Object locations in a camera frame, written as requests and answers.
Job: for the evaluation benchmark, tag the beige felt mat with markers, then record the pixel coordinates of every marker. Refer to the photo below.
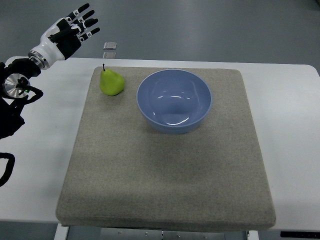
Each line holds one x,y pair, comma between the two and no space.
125,174

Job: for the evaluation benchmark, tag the lower metal floor plate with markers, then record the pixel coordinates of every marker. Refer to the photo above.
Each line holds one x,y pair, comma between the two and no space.
109,55

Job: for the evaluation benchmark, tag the upper metal floor plate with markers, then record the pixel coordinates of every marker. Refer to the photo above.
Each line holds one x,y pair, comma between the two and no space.
110,45

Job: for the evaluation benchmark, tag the blue bowl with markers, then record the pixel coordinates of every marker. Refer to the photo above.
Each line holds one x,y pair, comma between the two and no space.
174,101

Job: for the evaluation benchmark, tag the metal floor plate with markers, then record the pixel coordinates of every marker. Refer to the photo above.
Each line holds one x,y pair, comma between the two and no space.
109,55
110,45

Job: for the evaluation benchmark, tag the green pear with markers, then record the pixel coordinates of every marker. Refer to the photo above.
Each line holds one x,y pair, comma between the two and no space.
111,82

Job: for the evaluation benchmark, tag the metal table frame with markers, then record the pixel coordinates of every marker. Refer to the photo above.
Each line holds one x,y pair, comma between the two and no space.
96,233

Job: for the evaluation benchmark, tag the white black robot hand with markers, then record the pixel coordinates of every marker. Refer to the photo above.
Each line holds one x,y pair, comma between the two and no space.
64,37

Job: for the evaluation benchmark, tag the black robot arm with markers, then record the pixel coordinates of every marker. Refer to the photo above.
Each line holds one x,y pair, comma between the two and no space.
16,92

